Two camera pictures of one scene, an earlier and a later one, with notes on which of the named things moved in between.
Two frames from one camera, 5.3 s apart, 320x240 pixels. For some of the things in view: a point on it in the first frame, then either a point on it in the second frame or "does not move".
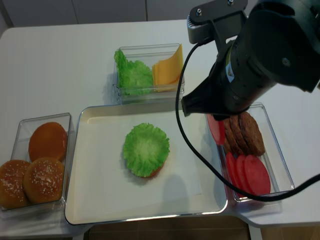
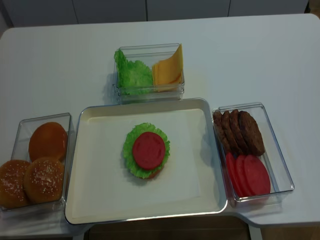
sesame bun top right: [43, 181] does not move
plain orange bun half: [48, 140] does not move
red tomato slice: [217, 129] to [148, 150]
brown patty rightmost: [252, 134] does not move
